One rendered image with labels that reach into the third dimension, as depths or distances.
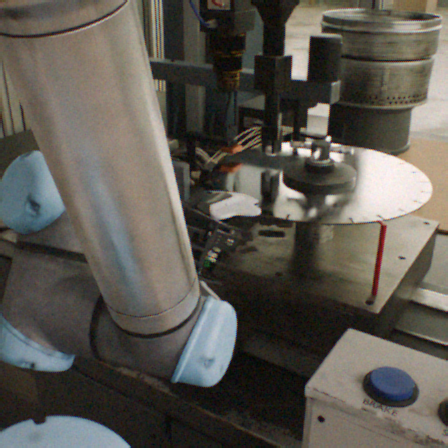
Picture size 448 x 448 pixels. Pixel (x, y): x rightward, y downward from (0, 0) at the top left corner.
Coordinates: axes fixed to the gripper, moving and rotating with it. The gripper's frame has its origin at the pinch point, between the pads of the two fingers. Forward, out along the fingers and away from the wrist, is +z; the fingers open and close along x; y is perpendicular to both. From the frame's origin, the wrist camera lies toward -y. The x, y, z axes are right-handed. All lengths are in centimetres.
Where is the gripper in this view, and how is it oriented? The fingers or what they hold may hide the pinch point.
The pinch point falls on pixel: (232, 250)
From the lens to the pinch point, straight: 78.9
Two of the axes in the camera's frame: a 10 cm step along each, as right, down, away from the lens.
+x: 3.9, -9.2, -0.6
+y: 7.0, 3.4, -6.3
